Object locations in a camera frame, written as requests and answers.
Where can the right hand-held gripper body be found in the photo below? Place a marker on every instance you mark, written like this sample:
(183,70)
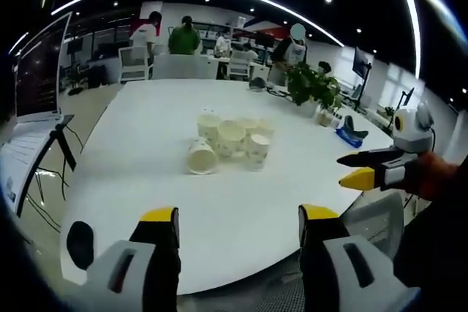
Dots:
(413,134)

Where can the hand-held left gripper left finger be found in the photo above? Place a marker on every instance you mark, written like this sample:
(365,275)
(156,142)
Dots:
(126,279)

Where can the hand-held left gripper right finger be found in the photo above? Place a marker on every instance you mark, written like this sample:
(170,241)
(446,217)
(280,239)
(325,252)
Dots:
(340,279)

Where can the cluster of white paper cups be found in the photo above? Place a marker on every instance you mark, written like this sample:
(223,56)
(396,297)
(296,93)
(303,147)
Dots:
(230,140)

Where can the person's right hand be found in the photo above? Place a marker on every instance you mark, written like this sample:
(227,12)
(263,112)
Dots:
(435,177)

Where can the blue packet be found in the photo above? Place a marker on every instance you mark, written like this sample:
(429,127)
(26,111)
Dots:
(349,138)

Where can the black curved object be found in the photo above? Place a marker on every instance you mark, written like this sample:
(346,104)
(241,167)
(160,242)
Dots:
(352,125)

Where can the grey mesh office chair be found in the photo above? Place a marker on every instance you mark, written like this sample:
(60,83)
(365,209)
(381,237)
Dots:
(380,220)

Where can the small clear jar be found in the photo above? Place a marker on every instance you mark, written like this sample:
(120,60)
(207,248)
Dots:
(323,118)

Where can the monitor on black stand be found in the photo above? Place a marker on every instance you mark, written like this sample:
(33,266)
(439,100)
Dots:
(362,63)

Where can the person's dark clothing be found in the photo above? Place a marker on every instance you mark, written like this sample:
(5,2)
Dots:
(435,250)

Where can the green potted plant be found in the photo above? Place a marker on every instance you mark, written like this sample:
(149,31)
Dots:
(311,85)

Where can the white table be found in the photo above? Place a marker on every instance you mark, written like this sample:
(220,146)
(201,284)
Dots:
(153,125)

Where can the white office chair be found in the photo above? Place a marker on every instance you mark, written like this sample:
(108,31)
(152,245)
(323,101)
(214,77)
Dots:
(134,63)
(239,65)

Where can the white desk partition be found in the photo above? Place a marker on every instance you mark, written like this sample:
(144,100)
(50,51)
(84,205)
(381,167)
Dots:
(183,67)

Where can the white laptop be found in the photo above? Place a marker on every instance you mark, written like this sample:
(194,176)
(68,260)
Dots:
(38,71)

